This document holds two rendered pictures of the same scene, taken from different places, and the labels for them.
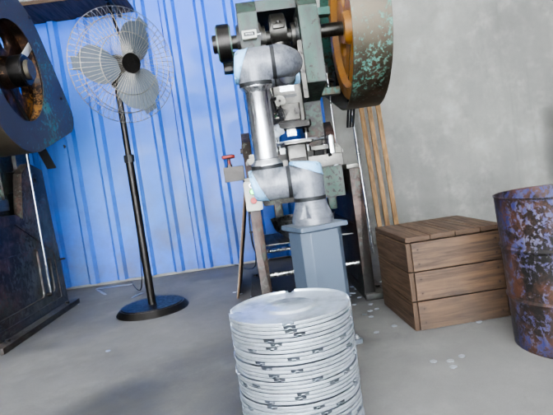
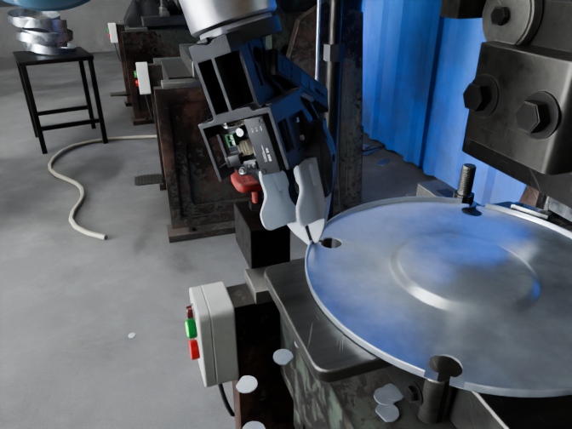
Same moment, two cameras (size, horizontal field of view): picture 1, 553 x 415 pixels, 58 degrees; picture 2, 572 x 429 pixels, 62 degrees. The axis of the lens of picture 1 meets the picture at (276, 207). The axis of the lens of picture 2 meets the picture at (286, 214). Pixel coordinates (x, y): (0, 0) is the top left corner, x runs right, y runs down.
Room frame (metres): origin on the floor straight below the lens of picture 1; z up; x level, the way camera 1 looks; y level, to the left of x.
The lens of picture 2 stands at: (2.23, -0.43, 1.03)
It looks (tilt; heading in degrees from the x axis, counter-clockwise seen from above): 28 degrees down; 73
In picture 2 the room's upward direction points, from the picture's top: straight up
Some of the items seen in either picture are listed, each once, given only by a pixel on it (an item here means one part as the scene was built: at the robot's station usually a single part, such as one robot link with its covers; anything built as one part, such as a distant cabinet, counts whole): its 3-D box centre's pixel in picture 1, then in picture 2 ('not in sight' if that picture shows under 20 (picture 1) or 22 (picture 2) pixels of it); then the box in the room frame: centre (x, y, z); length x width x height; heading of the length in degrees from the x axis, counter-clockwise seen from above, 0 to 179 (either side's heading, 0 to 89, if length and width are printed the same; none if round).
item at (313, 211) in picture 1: (311, 209); not in sight; (1.83, -0.13, 0.50); 0.15 x 0.15 x 0.10
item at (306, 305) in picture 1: (289, 305); not in sight; (1.19, 0.00, 0.33); 0.29 x 0.29 x 0.01
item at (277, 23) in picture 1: (280, 48); not in sight; (2.62, -0.13, 1.27); 0.21 x 0.12 x 0.34; 2
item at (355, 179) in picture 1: (346, 198); not in sight; (2.77, -0.39, 0.45); 0.92 x 0.12 x 0.90; 2
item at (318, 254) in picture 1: (321, 282); not in sight; (1.83, -0.13, 0.23); 0.19 x 0.19 x 0.45; 21
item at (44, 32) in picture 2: not in sight; (56, 77); (1.74, 2.86, 0.40); 0.45 x 0.40 x 0.79; 104
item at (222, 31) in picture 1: (230, 47); not in sight; (2.63, 0.12, 1.31); 0.22 x 0.12 x 0.22; 2
